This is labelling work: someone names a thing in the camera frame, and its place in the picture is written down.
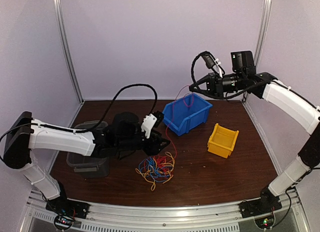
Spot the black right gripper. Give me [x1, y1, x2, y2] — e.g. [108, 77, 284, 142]
[189, 72, 246, 99]

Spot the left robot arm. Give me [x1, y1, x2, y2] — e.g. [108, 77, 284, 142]
[2, 112, 170, 214]

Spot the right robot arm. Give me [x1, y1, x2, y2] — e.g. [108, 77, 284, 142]
[189, 72, 320, 217]

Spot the blue plastic bin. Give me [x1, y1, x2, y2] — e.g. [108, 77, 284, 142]
[162, 93, 213, 136]

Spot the yellow plastic bin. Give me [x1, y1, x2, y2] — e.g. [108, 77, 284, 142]
[207, 123, 239, 159]

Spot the grey transparent plastic container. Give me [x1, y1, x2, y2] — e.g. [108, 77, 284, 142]
[66, 120, 110, 179]

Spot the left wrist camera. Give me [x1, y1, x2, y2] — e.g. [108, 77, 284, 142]
[141, 111, 164, 139]

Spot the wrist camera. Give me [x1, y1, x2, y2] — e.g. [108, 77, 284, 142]
[201, 51, 225, 78]
[141, 111, 164, 139]

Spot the tangled coloured cable pile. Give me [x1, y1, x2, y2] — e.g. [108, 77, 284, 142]
[135, 152, 176, 192]

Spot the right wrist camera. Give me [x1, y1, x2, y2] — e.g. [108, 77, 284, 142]
[201, 51, 225, 78]

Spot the aluminium front rail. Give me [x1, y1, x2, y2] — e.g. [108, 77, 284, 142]
[18, 189, 311, 232]

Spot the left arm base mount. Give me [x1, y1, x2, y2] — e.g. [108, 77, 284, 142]
[45, 199, 90, 219]

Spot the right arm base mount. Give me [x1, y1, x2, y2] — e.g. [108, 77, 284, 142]
[238, 198, 282, 219]

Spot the left aluminium frame post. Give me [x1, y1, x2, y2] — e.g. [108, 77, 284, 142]
[53, 0, 84, 103]

